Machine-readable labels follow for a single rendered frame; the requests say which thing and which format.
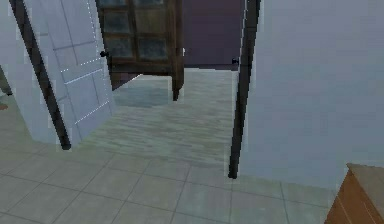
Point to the small black object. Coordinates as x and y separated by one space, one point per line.
235 61

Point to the dark wooden glass-front cabinet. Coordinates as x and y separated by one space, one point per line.
143 36

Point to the pale grey panelled room door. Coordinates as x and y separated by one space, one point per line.
76 83

